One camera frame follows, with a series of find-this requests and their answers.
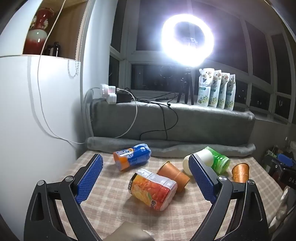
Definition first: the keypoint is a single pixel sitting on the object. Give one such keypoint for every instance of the white cabinet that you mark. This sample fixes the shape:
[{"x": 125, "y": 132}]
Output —
[{"x": 34, "y": 111}]

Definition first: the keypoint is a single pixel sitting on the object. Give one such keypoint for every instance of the brown paper cup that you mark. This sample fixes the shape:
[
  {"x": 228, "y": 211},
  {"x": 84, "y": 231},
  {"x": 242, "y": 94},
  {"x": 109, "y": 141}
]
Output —
[{"x": 173, "y": 176}]

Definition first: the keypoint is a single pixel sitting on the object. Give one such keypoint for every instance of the white cup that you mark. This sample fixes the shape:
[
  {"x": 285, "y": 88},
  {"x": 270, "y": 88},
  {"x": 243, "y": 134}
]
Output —
[{"x": 200, "y": 160}]

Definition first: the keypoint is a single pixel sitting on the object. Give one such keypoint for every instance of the white power strip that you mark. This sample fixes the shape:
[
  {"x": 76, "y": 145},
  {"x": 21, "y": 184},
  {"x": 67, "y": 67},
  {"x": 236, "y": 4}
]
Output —
[{"x": 106, "y": 90}]

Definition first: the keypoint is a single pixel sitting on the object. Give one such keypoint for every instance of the person's right hand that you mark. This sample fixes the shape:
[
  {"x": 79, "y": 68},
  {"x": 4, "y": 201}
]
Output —
[{"x": 285, "y": 199}]

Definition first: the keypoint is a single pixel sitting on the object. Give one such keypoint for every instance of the orange glitter cup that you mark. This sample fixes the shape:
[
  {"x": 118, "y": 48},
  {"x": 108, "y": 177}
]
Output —
[{"x": 240, "y": 172}]

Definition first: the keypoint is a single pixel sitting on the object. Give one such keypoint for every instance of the black tripod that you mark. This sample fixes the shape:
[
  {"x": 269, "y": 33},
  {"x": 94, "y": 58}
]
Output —
[{"x": 186, "y": 88}]

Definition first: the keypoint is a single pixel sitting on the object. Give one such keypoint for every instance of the checkered tablecloth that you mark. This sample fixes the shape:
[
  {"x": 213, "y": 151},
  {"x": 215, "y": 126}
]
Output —
[{"x": 115, "y": 197}]

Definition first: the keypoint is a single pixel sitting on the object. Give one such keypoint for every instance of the white green refill pouch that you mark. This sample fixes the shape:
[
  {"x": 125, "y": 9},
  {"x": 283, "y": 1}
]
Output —
[
  {"x": 230, "y": 95},
  {"x": 223, "y": 92},
  {"x": 204, "y": 88},
  {"x": 215, "y": 90}
]

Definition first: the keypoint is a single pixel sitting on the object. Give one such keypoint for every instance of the beige blurred object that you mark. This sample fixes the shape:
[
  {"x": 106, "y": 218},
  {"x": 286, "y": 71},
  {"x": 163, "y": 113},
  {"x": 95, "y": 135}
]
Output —
[{"x": 134, "y": 231}]

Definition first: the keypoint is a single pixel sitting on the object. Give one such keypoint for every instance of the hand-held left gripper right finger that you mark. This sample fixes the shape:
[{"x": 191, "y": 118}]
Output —
[{"x": 203, "y": 178}]

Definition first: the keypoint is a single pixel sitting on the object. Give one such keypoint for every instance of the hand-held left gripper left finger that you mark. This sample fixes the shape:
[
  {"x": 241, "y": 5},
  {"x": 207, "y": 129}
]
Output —
[{"x": 89, "y": 178}]

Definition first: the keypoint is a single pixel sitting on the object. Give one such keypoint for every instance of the grey blanket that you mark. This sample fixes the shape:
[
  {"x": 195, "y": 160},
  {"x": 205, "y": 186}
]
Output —
[{"x": 203, "y": 125}]

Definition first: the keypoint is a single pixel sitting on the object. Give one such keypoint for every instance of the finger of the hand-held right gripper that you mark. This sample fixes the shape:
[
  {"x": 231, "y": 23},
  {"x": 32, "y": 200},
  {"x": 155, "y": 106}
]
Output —
[{"x": 286, "y": 160}]

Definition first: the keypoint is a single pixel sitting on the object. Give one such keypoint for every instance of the blue orange snack can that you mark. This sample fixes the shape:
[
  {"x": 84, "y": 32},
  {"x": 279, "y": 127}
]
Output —
[{"x": 131, "y": 156}]

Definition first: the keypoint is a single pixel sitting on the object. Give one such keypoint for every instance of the dark glass bottle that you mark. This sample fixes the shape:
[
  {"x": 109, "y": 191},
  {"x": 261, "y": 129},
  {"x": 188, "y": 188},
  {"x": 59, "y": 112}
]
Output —
[{"x": 55, "y": 49}]

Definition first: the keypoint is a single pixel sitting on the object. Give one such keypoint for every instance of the red white vase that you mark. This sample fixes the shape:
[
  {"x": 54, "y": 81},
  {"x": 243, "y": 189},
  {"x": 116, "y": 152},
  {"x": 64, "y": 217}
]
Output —
[{"x": 38, "y": 32}]

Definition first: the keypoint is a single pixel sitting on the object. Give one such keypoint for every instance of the white charger plug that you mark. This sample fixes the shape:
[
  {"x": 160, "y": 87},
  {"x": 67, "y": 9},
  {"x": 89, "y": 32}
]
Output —
[{"x": 111, "y": 99}]

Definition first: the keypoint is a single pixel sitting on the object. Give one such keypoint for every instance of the black power adapter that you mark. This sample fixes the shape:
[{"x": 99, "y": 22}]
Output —
[{"x": 123, "y": 97}]

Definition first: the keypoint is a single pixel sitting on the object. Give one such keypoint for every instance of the green plastic bottle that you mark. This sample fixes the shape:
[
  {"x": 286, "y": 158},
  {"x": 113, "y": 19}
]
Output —
[{"x": 219, "y": 161}]

